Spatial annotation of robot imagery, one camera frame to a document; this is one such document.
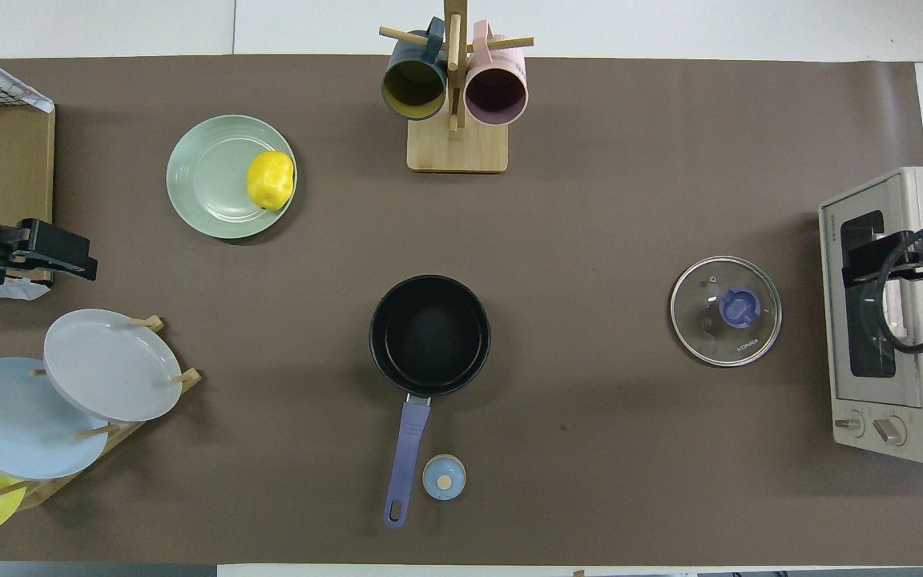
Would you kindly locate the glass lid with purple knob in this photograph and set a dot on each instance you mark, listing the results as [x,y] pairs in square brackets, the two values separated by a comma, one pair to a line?
[738,308]

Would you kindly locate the yellow lemon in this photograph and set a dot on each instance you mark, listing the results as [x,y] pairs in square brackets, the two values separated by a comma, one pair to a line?
[269,180]

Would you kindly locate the grey plate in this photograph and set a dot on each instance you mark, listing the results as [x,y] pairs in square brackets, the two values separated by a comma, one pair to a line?
[109,365]

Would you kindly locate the pale green plate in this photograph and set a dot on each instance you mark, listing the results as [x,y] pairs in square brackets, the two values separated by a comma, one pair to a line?
[209,180]

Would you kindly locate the light blue plate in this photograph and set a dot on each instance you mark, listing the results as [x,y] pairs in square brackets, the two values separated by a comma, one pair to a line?
[13,425]

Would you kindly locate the wooden plate rack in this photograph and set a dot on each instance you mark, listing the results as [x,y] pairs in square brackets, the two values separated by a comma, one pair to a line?
[97,431]

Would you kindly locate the white patterned cloth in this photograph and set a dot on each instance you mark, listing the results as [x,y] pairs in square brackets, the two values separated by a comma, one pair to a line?
[33,96]

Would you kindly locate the brown table mat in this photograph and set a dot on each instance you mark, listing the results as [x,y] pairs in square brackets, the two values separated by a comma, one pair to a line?
[630,200]

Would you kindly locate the dark teal mug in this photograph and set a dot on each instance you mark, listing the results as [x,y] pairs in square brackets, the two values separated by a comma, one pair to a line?
[413,88]

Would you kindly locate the wooden mug tree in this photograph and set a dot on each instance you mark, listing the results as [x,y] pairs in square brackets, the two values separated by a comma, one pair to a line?
[457,152]

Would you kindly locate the pink mug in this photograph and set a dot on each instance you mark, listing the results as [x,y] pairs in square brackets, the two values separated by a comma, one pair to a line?
[496,94]

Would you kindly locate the small blue kitchen timer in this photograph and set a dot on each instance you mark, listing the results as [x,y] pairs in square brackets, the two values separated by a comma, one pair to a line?
[444,478]

